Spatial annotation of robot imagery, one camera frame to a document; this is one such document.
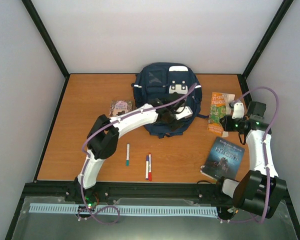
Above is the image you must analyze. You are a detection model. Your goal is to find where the orange Treehouse paperback book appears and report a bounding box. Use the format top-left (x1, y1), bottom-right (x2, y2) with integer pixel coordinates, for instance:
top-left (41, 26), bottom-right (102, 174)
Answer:
top-left (207, 92), bottom-right (235, 138)

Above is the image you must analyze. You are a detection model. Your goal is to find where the dark Wuthering Heights book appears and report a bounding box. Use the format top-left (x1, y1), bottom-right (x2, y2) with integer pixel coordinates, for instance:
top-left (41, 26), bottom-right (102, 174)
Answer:
top-left (200, 136), bottom-right (245, 180)

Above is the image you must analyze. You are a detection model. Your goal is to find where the navy blue student backpack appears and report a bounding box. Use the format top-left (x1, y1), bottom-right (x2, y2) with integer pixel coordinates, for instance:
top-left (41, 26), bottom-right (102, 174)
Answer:
top-left (131, 62), bottom-right (208, 139)

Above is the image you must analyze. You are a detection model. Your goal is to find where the pink Taming of Shrew book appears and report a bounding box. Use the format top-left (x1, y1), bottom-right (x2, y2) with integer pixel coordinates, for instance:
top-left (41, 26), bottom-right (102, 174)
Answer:
top-left (108, 100), bottom-right (133, 118)

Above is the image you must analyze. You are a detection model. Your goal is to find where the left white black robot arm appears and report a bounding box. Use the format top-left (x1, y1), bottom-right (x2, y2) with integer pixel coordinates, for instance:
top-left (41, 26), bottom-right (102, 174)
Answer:
top-left (76, 96), bottom-right (193, 202)

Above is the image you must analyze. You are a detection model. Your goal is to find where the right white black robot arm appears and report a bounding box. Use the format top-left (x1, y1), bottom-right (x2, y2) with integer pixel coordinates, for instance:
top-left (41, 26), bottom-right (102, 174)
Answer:
top-left (216, 101), bottom-right (287, 219)

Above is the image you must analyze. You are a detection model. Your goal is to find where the red marker pen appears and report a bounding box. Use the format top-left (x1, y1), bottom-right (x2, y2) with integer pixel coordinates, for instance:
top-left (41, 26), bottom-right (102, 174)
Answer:
top-left (148, 153), bottom-right (152, 181)

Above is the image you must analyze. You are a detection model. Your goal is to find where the teal tip white marker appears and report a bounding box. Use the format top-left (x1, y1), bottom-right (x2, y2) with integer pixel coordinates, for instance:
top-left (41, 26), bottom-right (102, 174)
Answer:
top-left (125, 143), bottom-right (130, 167)

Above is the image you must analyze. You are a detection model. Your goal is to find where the blue purple marker pen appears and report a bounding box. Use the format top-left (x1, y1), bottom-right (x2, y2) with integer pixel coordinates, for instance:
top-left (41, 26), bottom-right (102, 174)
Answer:
top-left (145, 155), bottom-right (150, 180)

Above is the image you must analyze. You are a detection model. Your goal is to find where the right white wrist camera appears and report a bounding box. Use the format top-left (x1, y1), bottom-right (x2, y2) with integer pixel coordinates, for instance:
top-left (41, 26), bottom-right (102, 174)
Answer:
top-left (229, 100), bottom-right (245, 119)

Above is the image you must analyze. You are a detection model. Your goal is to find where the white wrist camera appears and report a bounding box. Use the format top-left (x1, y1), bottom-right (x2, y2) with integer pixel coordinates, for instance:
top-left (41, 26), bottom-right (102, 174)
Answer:
top-left (229, 100), bottom-right (245, 119)
top-left (175, 106), bottom-right (193, 120)

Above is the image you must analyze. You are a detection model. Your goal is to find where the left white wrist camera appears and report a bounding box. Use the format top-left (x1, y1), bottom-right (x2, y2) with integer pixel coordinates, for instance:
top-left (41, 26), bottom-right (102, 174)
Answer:
top-left (175, 106), bottom-right (193, 120)

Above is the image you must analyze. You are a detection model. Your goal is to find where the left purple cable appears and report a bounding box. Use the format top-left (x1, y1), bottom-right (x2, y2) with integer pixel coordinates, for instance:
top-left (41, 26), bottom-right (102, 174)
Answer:
top-left (77, 82), bottom-right (198, 226)

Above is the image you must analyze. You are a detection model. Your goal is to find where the purple cable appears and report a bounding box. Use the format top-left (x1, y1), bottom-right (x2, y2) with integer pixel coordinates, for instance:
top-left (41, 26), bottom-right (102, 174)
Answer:
top-left (218, 86), bottom-right (281, 224)
top-left (77, 82), bottom-right (198, 226)

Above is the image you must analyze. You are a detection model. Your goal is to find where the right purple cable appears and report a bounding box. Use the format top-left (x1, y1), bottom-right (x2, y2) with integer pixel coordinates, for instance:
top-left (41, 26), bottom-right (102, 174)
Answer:
top-left (218, 86), bottom-right (281, 224)

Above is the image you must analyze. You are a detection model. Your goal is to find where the light blue cable duct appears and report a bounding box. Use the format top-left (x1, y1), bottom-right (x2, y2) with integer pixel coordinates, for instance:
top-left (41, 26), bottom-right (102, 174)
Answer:
top-left (28, 203), bottom-right (218, 218)

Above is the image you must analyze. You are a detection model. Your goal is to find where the black frame post left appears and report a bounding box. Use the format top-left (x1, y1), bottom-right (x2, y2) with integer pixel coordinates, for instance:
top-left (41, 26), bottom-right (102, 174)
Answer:
top-left (21, 0), bottom-right (70, 79)

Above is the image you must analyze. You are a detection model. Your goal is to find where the black frame post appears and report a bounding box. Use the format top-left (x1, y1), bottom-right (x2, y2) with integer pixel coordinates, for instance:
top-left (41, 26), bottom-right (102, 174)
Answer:
top-left (241, 0), bottom-right (294, 81)
top-left (21, 0), bottom-right (70, 79)

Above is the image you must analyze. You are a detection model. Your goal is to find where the black frame post right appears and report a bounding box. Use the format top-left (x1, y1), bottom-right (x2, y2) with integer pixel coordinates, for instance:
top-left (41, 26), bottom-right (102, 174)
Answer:
top-left (241, 0), bottom-right (294, 81)

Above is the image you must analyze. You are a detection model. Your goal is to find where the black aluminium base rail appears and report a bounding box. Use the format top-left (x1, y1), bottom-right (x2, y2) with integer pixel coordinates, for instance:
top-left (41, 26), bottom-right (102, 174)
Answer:
top-left (21, 181), bottom-right (232, 206)

